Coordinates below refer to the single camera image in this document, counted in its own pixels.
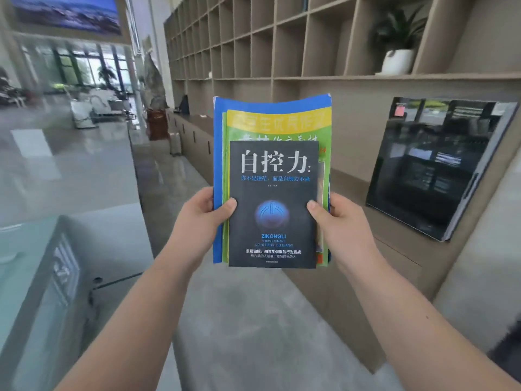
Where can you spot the person's right hand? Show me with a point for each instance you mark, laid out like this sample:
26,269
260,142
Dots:
346,230

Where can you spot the person's left hand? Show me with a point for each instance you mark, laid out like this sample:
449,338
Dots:
199,228

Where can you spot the person's right thumb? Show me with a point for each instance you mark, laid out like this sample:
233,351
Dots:
319,213

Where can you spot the person's left thumb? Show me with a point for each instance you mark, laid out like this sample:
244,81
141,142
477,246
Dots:
225,209

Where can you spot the black book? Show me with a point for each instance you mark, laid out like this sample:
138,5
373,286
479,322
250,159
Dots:
272,205

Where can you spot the blue book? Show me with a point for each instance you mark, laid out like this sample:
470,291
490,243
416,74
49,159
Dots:
218,158

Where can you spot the green and yellow book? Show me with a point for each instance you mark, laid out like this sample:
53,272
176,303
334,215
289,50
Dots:
281,125

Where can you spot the person's left forearm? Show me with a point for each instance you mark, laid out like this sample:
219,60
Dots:
134,321

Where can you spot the person's right forearm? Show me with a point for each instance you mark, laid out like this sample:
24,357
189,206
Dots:
419,325

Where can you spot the wooden low cabinet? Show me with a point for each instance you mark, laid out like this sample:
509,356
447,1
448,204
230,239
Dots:
252,207

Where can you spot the white suitcase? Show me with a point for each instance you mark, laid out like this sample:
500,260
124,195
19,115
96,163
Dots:
175,144

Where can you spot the brown wooden rock stand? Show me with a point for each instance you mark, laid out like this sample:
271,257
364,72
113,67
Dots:
156,124

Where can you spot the black touchscreen display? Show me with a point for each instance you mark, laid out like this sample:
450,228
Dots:
431,166

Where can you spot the grey decorative rock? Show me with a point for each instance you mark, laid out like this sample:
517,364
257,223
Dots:
155,83

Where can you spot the white lounge chair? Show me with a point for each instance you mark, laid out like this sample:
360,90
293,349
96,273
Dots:
83,111

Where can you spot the wooden cubby shelf unit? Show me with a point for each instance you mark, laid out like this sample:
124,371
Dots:
285,40

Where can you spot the indoor green tree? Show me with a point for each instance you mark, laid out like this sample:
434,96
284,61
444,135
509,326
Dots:
108,75

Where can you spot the potted green plant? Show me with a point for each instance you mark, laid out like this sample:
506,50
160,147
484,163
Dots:
397,40

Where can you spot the large wall screen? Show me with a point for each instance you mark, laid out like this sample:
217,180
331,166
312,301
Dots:
67,12

